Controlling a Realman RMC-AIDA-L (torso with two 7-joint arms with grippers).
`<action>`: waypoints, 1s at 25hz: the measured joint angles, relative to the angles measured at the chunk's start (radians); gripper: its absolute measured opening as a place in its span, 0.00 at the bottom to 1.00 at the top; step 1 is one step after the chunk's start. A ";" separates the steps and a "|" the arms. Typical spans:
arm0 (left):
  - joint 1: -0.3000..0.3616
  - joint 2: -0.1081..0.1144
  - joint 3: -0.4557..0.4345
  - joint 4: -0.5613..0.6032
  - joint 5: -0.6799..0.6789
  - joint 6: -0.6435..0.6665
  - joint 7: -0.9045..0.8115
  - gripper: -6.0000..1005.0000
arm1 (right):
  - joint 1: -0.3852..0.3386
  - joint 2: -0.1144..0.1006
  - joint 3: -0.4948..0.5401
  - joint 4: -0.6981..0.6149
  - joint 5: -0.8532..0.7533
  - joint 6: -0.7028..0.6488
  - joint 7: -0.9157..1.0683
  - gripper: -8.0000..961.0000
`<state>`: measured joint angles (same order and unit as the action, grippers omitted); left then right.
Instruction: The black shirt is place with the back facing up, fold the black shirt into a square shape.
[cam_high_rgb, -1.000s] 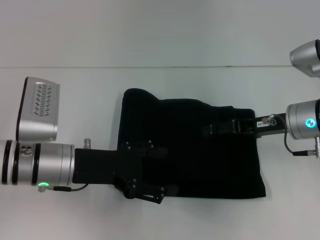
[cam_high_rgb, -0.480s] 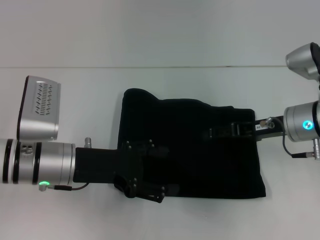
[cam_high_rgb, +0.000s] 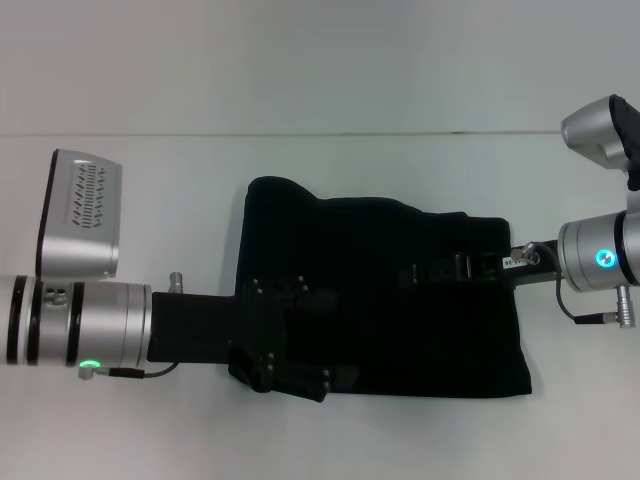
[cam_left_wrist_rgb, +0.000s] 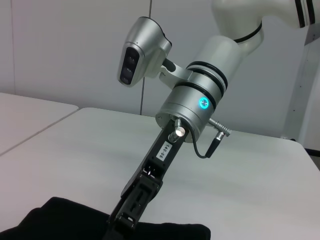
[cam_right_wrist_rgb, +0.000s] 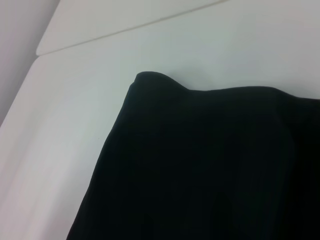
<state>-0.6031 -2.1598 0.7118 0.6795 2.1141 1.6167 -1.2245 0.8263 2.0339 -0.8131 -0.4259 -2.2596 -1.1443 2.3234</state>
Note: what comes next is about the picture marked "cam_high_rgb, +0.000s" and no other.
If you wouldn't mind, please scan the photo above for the left gripper cable with connectors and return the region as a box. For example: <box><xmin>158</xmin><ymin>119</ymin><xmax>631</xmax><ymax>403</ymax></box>
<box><xmin>78</xmin><ymin>271</ymin><xmax>187</xmax><ymax>382</ymax></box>

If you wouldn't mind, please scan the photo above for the right gripper cable with connectors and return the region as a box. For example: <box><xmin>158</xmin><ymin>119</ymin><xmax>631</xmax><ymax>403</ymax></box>
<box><xmin>519</xmin><ymin>241</ymin><xmax>640</xmax><ymax>327</ymax></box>

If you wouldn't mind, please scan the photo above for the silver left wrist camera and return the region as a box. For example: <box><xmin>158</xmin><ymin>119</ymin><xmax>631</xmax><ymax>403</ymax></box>
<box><xmin>34</xmin><ymin>148</ymin><xmax>123</xmax><ymax>283</ymax></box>

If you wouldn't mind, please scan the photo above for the black shirt with white print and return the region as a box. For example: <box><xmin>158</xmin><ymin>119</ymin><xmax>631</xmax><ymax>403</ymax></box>
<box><xmin>232</xmin><ymin>175</ymin><xmax>536</xmax><ymax>400</ymax></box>

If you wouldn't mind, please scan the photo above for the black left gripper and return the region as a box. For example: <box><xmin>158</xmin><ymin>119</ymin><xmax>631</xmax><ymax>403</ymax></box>
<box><xmin>146</xmin><ymin>275</ymin><xmax>359</xmax><ymax>404</ymax></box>

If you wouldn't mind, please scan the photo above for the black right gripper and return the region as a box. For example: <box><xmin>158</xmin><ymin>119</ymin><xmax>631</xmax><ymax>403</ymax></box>
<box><xmin>398</xmin><ymin>240</ymin><xmax>564</xmax><ymax>292</ymax></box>

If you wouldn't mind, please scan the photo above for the gripper cable with connectors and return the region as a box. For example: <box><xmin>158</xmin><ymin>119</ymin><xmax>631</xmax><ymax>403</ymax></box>
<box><xmin>78</xmin><ymin>271</ymin><xmax>187</xmax><ymax>382</ymax></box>
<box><xmin>519</xmin><ymin>241</ymin><xmax>640</xmax><ymax>327</ymax></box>

